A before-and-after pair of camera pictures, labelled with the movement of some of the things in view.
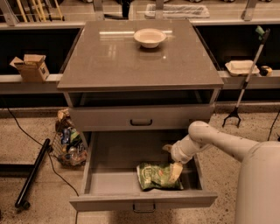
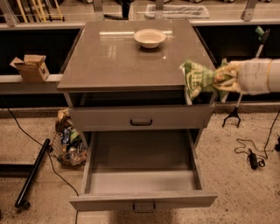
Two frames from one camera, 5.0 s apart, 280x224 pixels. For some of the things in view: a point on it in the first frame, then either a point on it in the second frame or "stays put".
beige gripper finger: (175, 170) to (233, 87)
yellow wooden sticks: (39, 10) stays put
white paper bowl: (150, 38) stays put
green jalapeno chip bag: (156, 175) to (199, 78)
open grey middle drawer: (110, 178) stays put
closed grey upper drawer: (144, 117) stays put
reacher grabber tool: (263, 35) stays put
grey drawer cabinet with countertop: (132, 87) stays put
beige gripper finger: (167, 147) to (231, 68)
